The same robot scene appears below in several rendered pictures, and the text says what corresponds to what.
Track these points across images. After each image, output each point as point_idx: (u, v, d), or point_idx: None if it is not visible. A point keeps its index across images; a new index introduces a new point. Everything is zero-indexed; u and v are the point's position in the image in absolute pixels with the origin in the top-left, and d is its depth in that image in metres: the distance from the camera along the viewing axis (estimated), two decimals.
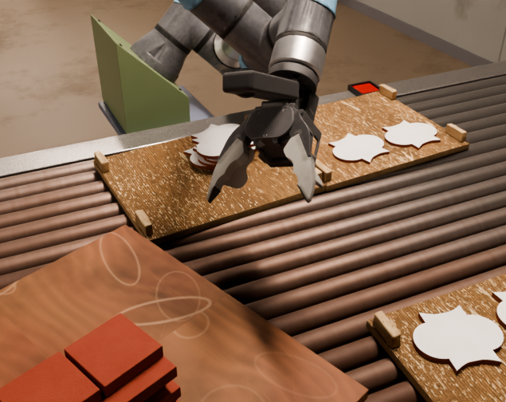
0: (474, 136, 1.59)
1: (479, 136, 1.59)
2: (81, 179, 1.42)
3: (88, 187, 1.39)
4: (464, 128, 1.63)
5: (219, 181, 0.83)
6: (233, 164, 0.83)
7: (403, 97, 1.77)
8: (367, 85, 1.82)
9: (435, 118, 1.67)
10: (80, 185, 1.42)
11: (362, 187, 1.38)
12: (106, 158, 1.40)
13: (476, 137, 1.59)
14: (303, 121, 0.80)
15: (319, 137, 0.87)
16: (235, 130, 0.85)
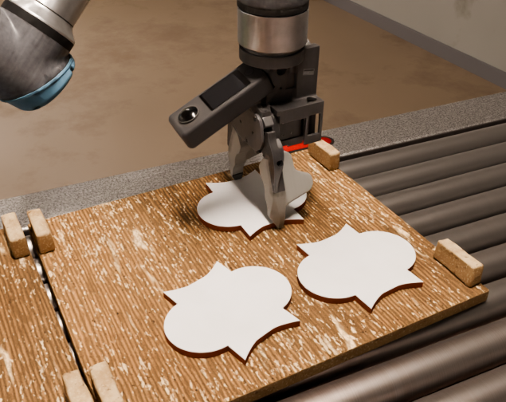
0: (497, 261, 0.73)
1: None
2: None
3: None
4: (475, 236, 0.77)
5: (236, 168, 0.81)
6: (240, 154, 0.79)
7: (357, 160, 0.92)
8: None
9: (416, 210, 0.82)
10: None
11: None
12: None
13: (501, 263, 0.73)
14: (271, 149, 0.69)
15: (321, 108, 0.71)
16: None
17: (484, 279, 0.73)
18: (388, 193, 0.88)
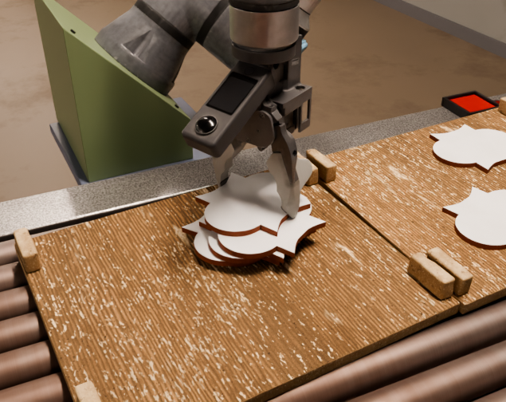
0: None
1: None
2: None
3: None
4: None
5: (223, 174, 0.80)
6: (229, 158, 0.78)
7: None
8: (473, 98, 1.15)
9: None
10: None
11: None
12: (33, 245, 0.74)
13: None
14: (286, 141, 0.70)
15: (310, 94, 0.74)
16: None
17: None
18: None
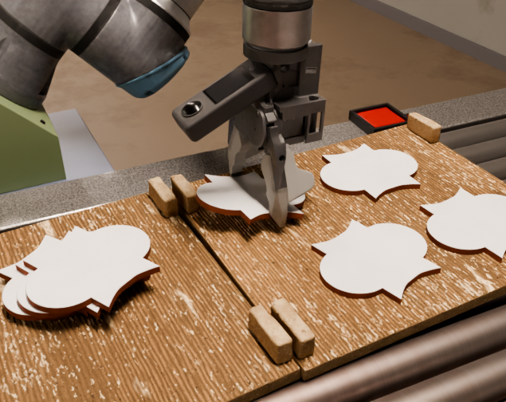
0: None
1: None
2: None
3: None
4: None
5: (235, 167, 0.81)
6: (240, 152, 0.79)
7: (450, 135, 0.99)
8: (383, 112, 1.04)
9: None
10: None
11: (384, 369, 0.60)
12: None
13: None
14: (273, 143, 0.69)
15: (323, 107, 0.72)
16: None
17: None
18: None
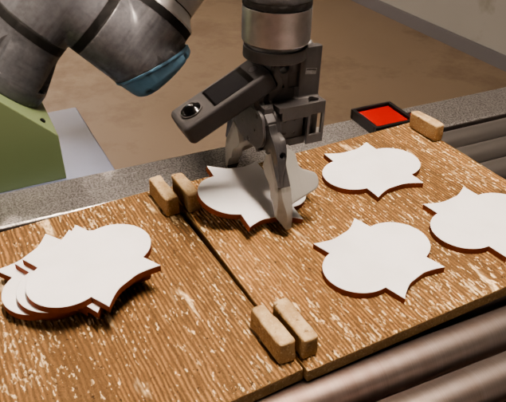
0: None
1: None
2: None
3: None
4: None
5: (231, 159, 0.82)
6: (237, 147, 0.79)
7: (453, 134, 0.98)
8: (386, 110, 1.03)
9: None
10: None
11: (388, 369, 0.60)
12: None
13: None
14: (272, 141, 0.69)
15: (323, 108, 0.72)
16: None
17: None
18: None
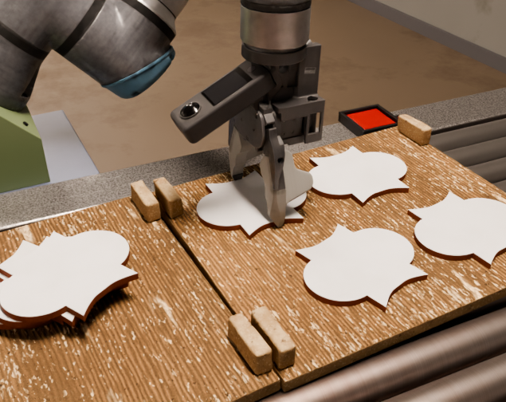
0: None
1: None
2: None
3: None
4: None
5: (236, 169, 0.81)
6: (241, 153, 0.79)
7: (441, 138, 0.97)
8: (374, 113, 1.02)
9: None
10: None
11: (367, 380, 0.59)
12: None
13: None
14: (272, 146, 0.69)
15: (322, 107, 0.72)
16: None
17: None
18: None
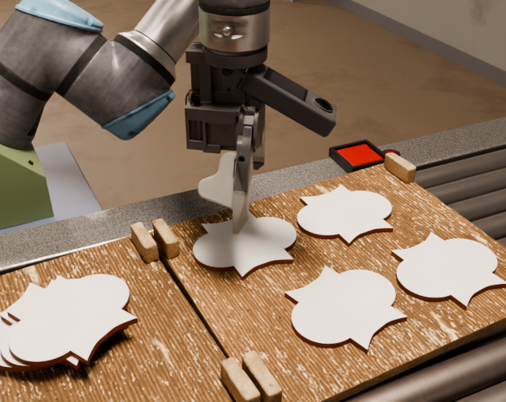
0: None
1: None
2: None
3: None
4: None
5: (244, 208, 0.72)
6: None
7: (426, 174, 1.02)
8: (362, 149, 1.07)
9: (487, 218, 0.92)
10: None
11: None
12: None
13: None
14: None
15: None
16: (249, 149, 0.69)
17: None
18: None
